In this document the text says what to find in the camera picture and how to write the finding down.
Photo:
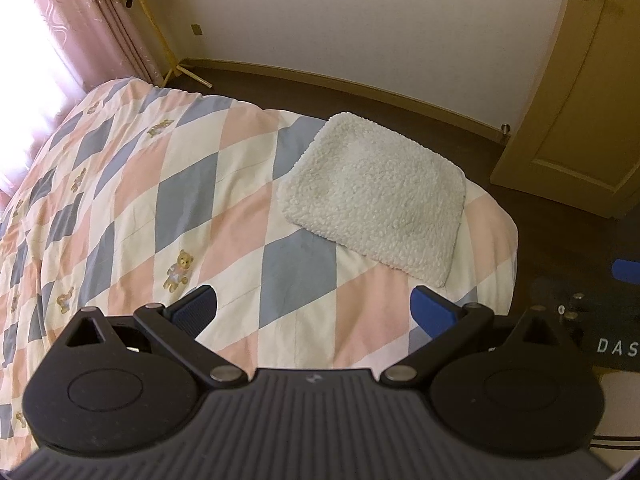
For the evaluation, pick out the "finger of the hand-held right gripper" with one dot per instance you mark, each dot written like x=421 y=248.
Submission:
x=627 y=272

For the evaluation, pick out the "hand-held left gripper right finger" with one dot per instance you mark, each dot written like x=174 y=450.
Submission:
x=432 y=310

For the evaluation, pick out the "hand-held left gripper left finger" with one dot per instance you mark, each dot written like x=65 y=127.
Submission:
x=192 y=310

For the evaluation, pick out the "cream fleece vest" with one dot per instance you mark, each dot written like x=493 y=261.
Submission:
x=375 y=195

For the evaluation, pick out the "checkered teddy-bear quilt bed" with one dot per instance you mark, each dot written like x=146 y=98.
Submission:
x=200 y=200

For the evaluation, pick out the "yellow wooden door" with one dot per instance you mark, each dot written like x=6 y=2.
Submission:
x=580 y=110

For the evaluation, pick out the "yellow wooden stand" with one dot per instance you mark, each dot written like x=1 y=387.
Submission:
x=170 y=55

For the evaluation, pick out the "pink curtain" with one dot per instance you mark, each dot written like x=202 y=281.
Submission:
x=75 y=35

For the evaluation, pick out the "brown wall socket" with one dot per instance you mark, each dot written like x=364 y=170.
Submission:
x=196 y=29

